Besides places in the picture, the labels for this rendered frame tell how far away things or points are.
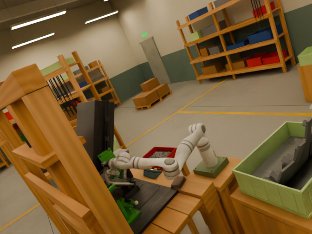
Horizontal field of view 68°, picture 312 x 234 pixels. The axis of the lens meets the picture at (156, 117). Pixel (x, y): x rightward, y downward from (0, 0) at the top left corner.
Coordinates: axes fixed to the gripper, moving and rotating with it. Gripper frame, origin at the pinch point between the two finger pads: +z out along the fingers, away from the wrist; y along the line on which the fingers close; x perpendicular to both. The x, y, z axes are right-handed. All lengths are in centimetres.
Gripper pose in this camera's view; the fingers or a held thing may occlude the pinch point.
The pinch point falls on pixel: (106, 165)
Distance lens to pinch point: 177.1
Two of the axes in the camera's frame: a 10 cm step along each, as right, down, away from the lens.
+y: -8.6, -2.5, -4.5
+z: -5.1, 2.8, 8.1
